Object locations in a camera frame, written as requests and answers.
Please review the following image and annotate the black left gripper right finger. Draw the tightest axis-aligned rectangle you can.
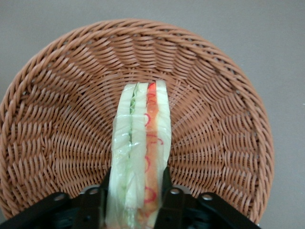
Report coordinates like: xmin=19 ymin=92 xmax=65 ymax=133
xmin=154 ymin=166 xmax=189 ymax=229

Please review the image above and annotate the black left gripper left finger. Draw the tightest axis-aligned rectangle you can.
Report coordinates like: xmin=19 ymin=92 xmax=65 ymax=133
xmin=78 ymin=167 xmax=112 ymax=229

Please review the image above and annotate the triangle sandwich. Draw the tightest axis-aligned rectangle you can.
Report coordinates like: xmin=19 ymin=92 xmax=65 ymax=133
xmin=104 ymin=80 xmax=173 ymax=229

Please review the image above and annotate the round brown wicker basket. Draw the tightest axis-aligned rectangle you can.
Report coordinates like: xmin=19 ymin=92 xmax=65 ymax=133
xmin=0 ymin=18 xmax=275 ymax=227

